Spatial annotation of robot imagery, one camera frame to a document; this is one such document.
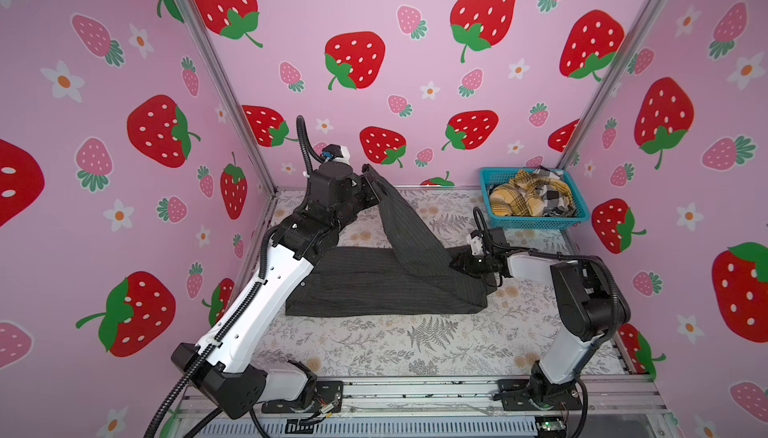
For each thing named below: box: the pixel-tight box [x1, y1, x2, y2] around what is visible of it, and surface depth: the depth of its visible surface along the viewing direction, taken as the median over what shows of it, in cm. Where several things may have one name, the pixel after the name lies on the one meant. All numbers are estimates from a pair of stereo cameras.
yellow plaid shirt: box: [489, 170, 573, 217], surface depth 106 cm
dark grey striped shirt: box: [285, 165, 498, 317], surface depth 92 cm
